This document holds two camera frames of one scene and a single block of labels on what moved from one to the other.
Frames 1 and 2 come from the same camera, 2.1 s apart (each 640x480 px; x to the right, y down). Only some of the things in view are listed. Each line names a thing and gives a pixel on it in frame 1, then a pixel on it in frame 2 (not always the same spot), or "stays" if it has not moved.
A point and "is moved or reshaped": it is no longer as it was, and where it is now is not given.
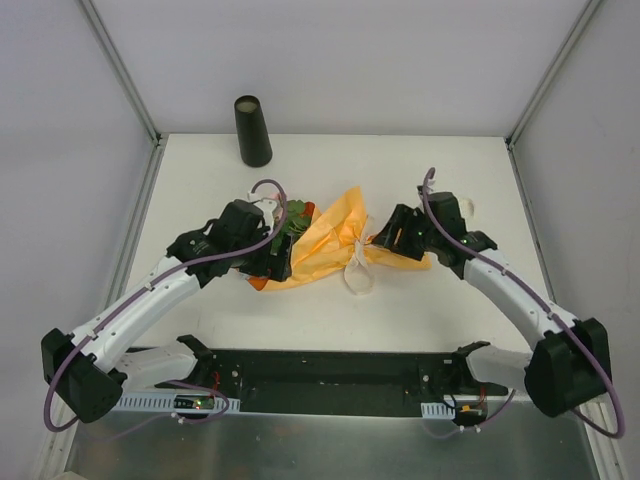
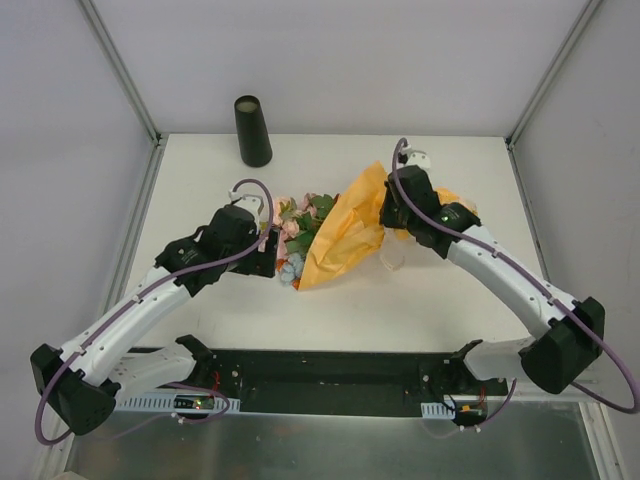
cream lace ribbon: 360,275 to 392,253
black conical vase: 253,136 stays
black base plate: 333,381 stays
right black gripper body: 400,234 to 392,215
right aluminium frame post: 591,7 stays
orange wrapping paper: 323,247 is moved or reshaped
